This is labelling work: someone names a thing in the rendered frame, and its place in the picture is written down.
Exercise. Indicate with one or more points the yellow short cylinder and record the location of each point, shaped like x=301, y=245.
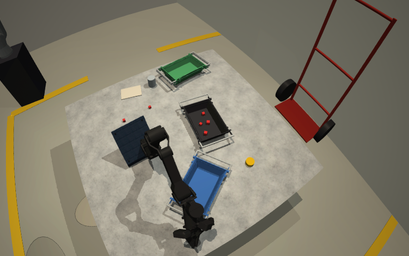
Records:
x=249, y=161

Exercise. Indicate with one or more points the beige flat rectangular board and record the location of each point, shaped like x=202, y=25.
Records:
x=131, y=92

